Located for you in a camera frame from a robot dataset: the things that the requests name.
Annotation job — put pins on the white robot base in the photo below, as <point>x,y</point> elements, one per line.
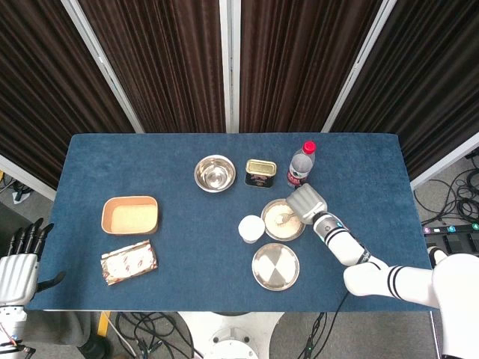
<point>230,336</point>

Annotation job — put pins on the brown paper box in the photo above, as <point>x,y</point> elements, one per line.
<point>130,216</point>

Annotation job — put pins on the foil snack packet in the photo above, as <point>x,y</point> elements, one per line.
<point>129,262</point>

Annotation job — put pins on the person in grey trousers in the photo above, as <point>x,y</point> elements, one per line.
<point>56,329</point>

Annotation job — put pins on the white screen frame post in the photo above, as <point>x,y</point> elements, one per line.
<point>229,67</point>
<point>103,67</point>
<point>359,67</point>

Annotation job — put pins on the person with white shoe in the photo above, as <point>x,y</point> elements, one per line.
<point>436,256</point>

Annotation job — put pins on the steel plate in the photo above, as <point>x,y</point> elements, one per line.
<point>275,266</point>

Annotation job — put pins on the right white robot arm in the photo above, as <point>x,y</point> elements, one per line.
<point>374,269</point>

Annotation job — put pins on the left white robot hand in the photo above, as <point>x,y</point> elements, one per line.
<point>16,275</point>

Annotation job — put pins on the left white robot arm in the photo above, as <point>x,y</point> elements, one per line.
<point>9,325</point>

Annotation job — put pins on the black foot pedal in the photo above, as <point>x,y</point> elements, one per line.
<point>462,244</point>

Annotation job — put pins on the black tin can gold lid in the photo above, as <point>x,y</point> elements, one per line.
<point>260,172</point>

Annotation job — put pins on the dark brown curtain panel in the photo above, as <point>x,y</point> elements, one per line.
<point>45,93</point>
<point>299,67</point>
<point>423,82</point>
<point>161,67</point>

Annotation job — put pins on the white paper cup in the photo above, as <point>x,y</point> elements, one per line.
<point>251,227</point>

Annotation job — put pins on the clear water bottle red cap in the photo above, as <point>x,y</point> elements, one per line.
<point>300,164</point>

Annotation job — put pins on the blue table cloth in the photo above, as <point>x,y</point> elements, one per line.
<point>187,261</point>

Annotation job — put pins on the bowl of white powder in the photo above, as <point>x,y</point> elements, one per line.
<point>277,230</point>

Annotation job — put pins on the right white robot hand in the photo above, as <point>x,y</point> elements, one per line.
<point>307,203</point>

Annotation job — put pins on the deep steel bowl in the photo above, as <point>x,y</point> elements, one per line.
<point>215,174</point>

